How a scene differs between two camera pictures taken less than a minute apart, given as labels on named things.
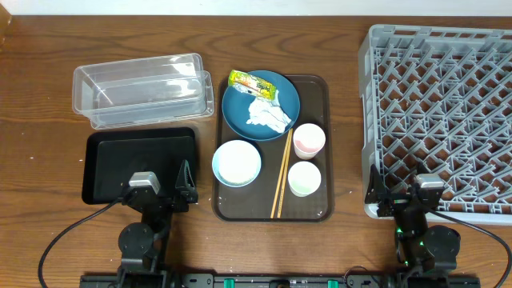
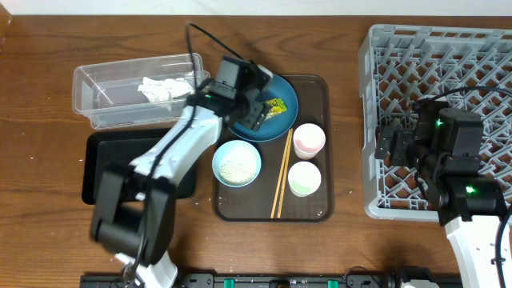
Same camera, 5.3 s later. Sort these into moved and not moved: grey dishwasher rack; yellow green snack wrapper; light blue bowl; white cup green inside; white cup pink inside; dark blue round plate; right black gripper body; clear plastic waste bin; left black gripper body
Moved: left black gripper body; right black gripper body; yellow green snack wrapper
Not moved: dark blue round plate; white cup pink inside; white cup green inside; light blue bowl; grey dishwasher rack; clear plastic waste bin
